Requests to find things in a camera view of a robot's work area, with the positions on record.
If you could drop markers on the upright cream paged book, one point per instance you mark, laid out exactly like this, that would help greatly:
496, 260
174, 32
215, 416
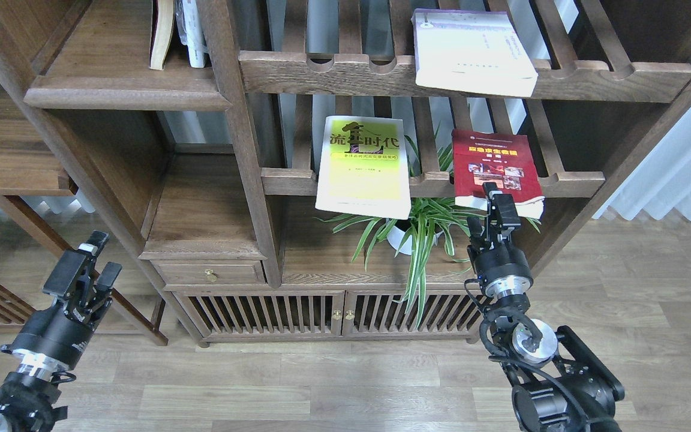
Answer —
163, 22

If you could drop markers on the brass drawer knob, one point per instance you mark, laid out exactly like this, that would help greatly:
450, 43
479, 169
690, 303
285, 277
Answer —
210, 276

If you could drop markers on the white purple cover book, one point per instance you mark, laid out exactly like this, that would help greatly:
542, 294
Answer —
476, 52

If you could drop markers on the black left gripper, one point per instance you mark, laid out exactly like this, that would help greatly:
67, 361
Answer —
52, 341

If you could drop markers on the upright white book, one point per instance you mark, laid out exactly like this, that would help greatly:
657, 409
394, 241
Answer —
192, 35

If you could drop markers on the white curtain right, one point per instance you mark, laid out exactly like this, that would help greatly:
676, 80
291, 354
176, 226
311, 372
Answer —
661, 183

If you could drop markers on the white plant pot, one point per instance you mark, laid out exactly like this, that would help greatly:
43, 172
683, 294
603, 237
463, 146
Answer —
401, 227

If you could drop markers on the red cover book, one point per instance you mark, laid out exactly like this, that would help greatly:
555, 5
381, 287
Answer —
504, 159

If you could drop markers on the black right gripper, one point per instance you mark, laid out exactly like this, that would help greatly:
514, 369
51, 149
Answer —
502, 268

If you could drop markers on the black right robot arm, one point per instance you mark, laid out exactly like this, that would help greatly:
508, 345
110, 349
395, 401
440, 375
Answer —
558, 383

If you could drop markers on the yellow green cover book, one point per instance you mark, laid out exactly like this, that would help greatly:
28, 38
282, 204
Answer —
364, 168

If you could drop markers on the dark wooden bookshelf unit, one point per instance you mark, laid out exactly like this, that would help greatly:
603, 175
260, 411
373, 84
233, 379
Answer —
214, 168

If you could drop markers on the green spider plant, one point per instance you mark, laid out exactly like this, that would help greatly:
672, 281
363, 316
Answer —
428, 211

